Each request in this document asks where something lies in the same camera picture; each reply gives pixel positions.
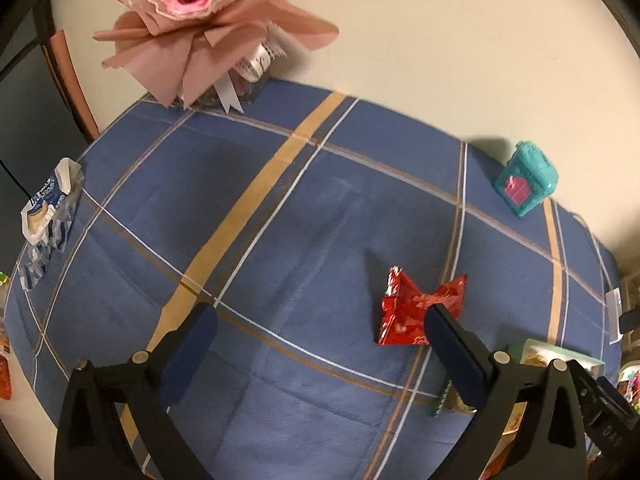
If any green pea cracker packet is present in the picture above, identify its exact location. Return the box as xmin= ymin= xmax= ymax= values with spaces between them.
xmin=432 ymin=380 xmax=476 ymax=417

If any red candy snack packet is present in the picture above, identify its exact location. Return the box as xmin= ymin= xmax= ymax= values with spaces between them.
xmin=378 ymin=266 xmax=468 ymax=346

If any white tray with green rim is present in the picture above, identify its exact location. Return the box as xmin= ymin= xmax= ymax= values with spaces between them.
xmin=480 ymin=338 xmax=605 ymax=479

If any black power adapter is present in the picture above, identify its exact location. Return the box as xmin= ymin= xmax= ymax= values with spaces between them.
xmin=618 ymin=307 xmax=640 ymax=334

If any white power strip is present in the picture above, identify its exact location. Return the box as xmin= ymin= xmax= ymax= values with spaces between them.
xmin=604 ymin=287 xmax=623 ymax=344

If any blue white tissue pack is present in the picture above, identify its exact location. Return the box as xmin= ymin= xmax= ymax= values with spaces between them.
xmin=18 ymin=157 xmax=85 ymax=290

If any teal toy house box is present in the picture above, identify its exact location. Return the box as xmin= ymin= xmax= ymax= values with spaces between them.
xmin=494 ymin=141 xmax=559 ymax=218

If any blue plaid tablecloth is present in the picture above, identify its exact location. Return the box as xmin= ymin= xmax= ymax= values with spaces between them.
xmin=6 ymin=80 xmax=622 ymax=479

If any pink flower bouquet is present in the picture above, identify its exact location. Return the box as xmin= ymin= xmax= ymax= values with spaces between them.
xmin=93 ymin=0 xmax=338 ymax=108

